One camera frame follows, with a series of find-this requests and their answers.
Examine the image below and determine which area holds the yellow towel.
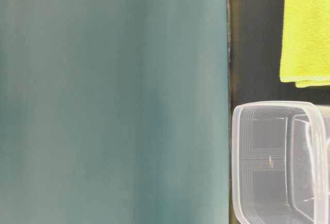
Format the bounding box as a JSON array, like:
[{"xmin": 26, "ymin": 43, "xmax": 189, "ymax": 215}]
[{"xmin": 279, "ymin": 0, "xmax": 329, "ymax": 88}]

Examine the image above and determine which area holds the clear plastic container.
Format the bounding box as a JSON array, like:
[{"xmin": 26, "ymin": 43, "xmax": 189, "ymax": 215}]
[{"xmin": 232, "ymin": 101, "xmax": 329, "ymax": 223}]

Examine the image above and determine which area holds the teal backdrop curtain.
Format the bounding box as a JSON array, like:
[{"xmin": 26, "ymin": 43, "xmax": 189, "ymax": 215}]
[{"xmin": 1, "ymin": 0, "xmax": 229, "ymax": 223}]

